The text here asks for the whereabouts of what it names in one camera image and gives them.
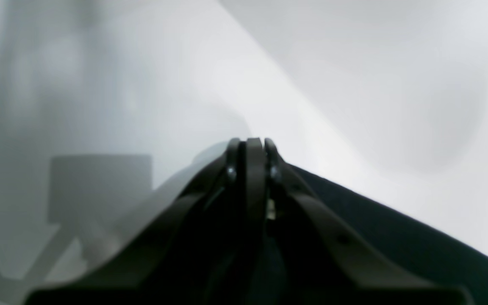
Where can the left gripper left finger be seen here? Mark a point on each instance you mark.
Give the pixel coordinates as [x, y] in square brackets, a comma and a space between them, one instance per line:
[140, 242]

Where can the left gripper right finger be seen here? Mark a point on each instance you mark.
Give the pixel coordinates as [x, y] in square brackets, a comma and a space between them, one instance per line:
[330, 263]

